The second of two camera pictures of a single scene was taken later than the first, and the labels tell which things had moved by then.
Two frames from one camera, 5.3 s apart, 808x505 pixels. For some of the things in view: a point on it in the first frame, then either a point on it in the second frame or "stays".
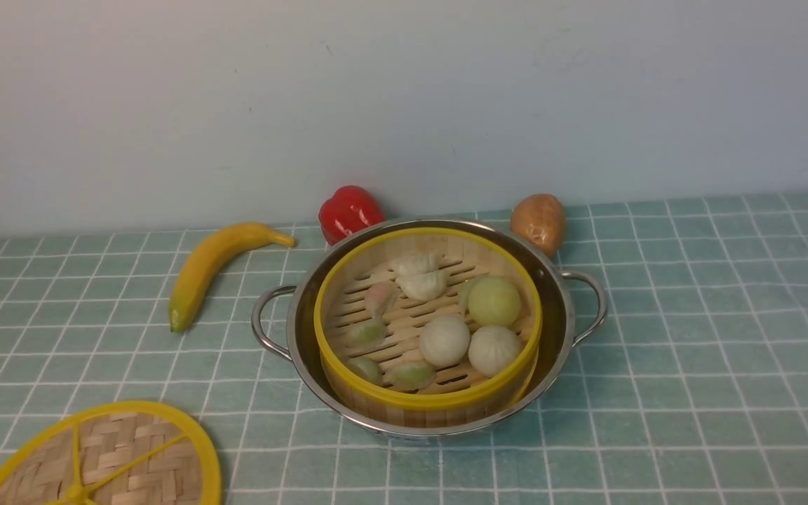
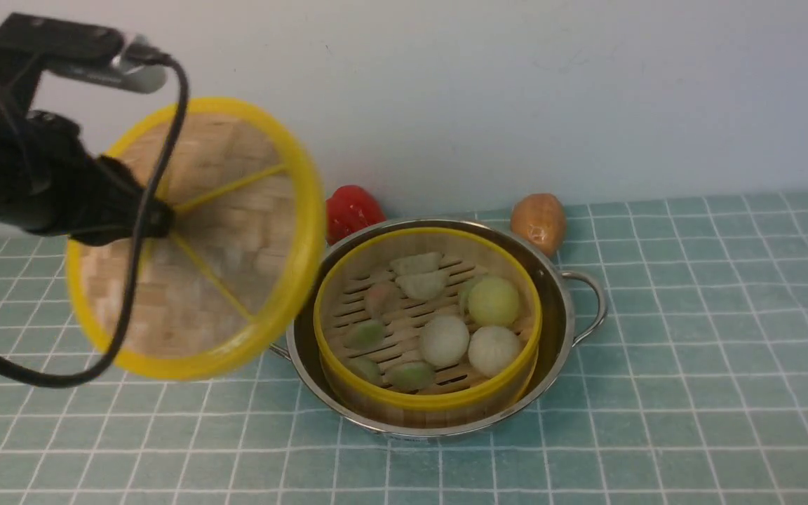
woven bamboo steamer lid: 130,452 to 227,285
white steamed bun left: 445,340 stays
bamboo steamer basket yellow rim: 431,327 stays
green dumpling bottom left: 367,368 stays
